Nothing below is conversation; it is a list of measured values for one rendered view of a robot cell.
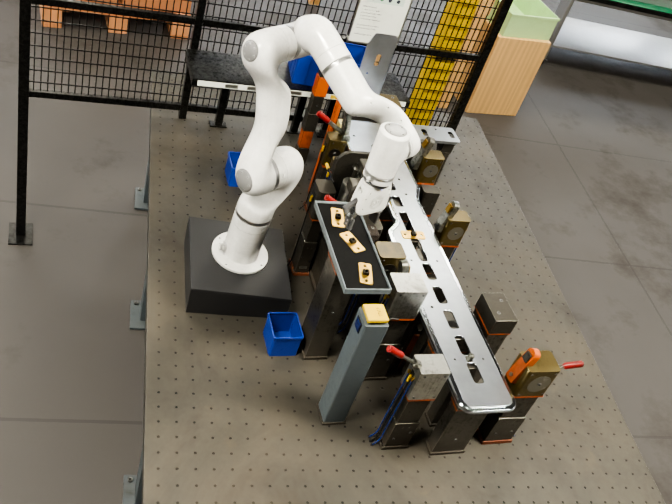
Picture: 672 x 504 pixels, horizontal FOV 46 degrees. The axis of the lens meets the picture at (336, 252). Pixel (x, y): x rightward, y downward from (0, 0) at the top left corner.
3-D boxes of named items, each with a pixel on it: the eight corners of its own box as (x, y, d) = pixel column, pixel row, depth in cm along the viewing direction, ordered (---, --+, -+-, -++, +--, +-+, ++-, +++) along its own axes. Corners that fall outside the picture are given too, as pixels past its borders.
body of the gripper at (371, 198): (371, 188, 209) (359, 219, 216) (400, 181, 215) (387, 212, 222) (355, 170, 213) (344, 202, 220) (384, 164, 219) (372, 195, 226)
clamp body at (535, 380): (518, 443, 253) (571, 372, 230) (480, 446, 248) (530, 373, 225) (508, 421, 259) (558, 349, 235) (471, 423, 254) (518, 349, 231)
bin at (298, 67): (364, 95, 321) (373, 67, 313) (291, 83, 312) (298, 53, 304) (357, 73, 333) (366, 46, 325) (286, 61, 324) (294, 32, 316)
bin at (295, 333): (297, 356, 254) (304, 338, 248) (267, 357, 250) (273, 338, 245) (290, 330, 261) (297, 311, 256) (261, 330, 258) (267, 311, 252)
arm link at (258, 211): (227, 207, 251) (246, 148, 236) (269, 190, 264) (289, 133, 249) (252, 231, 247) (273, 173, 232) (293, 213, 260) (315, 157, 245)
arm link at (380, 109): (355, 65, 221) (410, 160, 220) (316, 77, 210) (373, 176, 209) (374, 48, 214) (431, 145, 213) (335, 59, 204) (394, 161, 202)
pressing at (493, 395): (527, 411, 224) (530, 408, 223) (457, 415, 216) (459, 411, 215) (387, 124, 317) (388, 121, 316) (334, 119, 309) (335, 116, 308)
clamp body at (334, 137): (323, 216, 311) (348, 142, 288) (299, 214, 308) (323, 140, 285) (319, 205, 316) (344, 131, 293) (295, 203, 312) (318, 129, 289)
